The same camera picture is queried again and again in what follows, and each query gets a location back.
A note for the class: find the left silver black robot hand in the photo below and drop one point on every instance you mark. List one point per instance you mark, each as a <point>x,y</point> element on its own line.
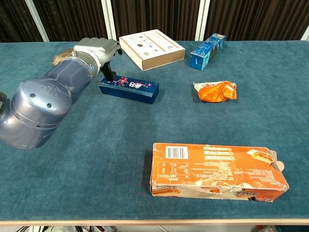
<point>99,47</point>

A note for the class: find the blue long carton box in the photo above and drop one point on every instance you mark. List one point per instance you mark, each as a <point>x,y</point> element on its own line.
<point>205,53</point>

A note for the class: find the dark brown pleated curtain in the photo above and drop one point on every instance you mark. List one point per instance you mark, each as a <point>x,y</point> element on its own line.
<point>157,14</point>

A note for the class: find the white metal frame post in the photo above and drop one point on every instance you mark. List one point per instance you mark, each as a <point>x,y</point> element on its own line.
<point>202,19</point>
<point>306,35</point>
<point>36,19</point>
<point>109,19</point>

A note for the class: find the teal blue table cloth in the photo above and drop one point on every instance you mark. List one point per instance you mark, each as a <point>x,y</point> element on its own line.
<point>72,181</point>

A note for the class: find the flat white cardboard box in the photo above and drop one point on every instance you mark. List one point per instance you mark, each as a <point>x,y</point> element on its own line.
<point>149,47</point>

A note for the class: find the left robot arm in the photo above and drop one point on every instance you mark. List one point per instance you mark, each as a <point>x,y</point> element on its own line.
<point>41,104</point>

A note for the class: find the large worn orange carton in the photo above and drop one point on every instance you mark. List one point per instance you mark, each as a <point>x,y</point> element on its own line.
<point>212,169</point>

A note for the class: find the gold foil snack packet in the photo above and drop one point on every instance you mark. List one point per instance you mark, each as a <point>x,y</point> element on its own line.
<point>61,56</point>

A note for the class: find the black white clutter under table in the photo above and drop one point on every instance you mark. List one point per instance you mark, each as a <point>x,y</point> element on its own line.
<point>36,229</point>

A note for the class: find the blue glasses case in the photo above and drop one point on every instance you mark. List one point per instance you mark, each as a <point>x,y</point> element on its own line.
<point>135,93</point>

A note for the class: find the orange crumpled snack bag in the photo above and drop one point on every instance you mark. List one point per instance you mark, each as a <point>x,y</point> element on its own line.
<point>214,93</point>

